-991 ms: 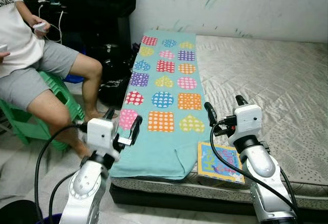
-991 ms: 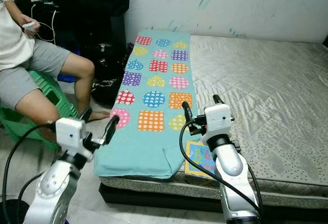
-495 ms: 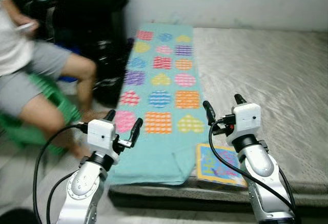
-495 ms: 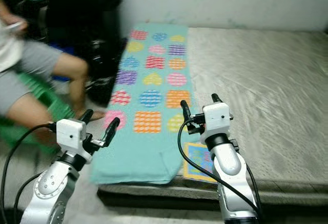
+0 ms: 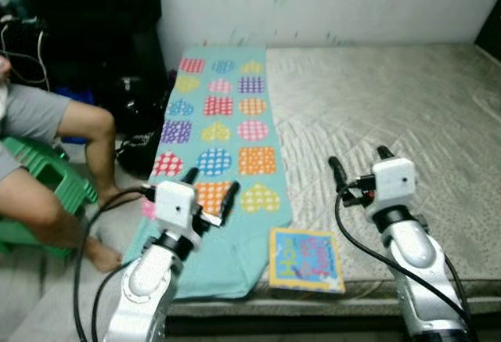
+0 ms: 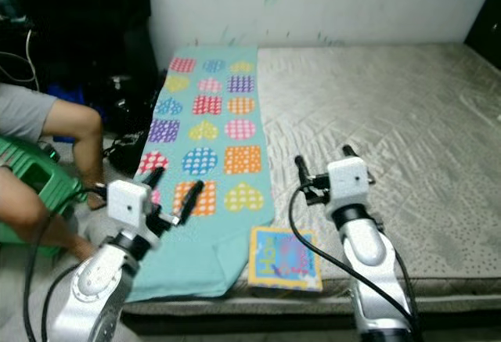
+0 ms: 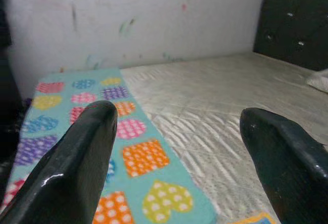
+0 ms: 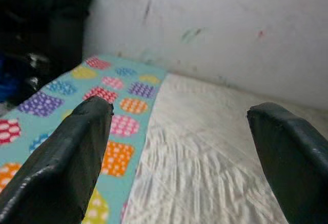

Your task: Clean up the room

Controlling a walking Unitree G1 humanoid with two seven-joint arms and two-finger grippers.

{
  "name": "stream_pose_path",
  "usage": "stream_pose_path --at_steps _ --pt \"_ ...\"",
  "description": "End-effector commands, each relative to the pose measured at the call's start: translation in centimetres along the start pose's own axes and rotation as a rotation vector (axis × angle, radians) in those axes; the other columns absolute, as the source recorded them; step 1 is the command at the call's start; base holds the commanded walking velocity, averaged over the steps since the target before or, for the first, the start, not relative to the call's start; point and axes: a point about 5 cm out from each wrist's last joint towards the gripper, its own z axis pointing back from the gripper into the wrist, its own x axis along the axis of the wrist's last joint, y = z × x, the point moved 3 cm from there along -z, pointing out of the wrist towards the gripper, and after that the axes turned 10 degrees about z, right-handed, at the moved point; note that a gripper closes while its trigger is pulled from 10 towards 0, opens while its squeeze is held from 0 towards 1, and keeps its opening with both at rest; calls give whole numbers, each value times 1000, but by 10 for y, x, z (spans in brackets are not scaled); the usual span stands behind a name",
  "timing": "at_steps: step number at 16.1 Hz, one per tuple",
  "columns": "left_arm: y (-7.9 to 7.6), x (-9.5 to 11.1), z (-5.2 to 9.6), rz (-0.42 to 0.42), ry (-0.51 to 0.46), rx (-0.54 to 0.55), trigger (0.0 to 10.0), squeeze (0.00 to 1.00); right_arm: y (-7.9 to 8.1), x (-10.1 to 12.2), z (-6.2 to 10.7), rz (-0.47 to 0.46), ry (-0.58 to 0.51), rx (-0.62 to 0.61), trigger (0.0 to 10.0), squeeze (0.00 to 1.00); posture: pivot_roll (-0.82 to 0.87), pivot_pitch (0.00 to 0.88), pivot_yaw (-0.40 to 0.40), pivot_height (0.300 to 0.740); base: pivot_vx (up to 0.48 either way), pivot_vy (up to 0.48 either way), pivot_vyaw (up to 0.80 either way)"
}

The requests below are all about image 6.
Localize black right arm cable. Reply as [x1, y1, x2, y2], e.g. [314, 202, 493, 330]
[287, 176, 422, 342]

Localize dark bed frame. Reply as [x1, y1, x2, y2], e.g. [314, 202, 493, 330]
[121, 279, 501, 335]

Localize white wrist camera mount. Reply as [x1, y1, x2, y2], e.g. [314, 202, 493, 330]
[106, 178, 155, 239]
[326, 156, 373, 216]

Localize green plastic stool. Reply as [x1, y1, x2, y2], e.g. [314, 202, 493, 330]
[0, 136, 85, 247]

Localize thin wall cables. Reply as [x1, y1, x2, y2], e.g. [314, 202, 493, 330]
[0, 25, 40, 91]

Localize grey quilted mattress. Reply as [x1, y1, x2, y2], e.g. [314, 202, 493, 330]
[125, 42, 501, 297]

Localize dark tufted headboard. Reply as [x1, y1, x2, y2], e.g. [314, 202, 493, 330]
[463, 2, 501, 69]

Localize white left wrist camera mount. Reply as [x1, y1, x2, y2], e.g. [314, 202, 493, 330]
[106, 178, 155, 239]

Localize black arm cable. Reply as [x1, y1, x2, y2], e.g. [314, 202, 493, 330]
[287, 176, 422, 342]
[22, 188, 110, 342]

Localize black cabinet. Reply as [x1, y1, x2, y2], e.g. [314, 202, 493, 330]
[16, 0, 151, 92]

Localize blue item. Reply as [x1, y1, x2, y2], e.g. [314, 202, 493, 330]
[45, 84, 88, 122]

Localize colourful children's book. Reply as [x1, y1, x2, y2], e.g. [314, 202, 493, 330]
[247, 226, 324, 293]

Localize teal blanket with colourful shapes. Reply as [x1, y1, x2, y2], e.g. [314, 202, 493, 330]
[124, 45, 277, 304]

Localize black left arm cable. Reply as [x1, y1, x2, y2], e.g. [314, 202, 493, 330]
[22, 188, 110, 342]

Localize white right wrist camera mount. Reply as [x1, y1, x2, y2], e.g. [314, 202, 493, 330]
[326, 156, 373, 216]

